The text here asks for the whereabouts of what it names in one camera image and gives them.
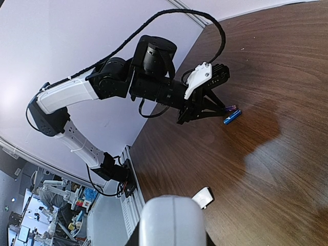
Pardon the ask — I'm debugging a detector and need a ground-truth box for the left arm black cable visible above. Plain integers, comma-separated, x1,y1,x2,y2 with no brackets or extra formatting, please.
40,8,227,90

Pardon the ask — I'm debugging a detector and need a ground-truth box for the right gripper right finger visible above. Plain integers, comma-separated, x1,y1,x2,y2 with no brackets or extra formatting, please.
206,232,216,246

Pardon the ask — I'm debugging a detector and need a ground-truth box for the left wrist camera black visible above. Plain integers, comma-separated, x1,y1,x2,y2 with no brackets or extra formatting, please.
183,62,231,100

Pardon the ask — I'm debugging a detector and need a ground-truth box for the white remote control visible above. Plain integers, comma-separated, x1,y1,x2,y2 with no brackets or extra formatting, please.
139,195,207,245

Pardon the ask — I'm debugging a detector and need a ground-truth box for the blue AAA battery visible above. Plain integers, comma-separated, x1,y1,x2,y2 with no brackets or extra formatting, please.
223,110,242,125

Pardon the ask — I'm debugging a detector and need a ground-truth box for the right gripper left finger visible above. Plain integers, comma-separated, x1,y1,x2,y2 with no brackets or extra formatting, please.
127,225,139,246

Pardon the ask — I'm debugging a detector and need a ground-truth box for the aluminium front rail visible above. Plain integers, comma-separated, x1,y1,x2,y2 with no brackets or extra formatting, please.
87,145,147,246

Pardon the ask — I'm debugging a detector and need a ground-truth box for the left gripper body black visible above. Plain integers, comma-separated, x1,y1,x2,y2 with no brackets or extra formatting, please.
163,80,201,120

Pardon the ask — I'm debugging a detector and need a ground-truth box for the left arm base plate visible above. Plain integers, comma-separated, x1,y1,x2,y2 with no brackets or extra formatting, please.
87,152,137,198

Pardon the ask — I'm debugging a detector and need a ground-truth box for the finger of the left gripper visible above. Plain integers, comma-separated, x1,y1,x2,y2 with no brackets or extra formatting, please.
176,106,228,125
200,88,226,109

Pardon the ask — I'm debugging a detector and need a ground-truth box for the white battery cover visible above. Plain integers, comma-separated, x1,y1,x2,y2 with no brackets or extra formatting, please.
192,187,215,210

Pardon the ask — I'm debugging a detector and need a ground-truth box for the purple AAA battery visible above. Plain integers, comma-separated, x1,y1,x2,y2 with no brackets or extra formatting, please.
224,105,238,112

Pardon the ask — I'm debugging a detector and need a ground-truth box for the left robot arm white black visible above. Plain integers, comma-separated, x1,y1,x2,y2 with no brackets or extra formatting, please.
28,35,230,182

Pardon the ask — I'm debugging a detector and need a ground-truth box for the left aluminium corner post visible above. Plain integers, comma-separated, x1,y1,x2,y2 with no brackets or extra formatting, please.
166,0,213,26

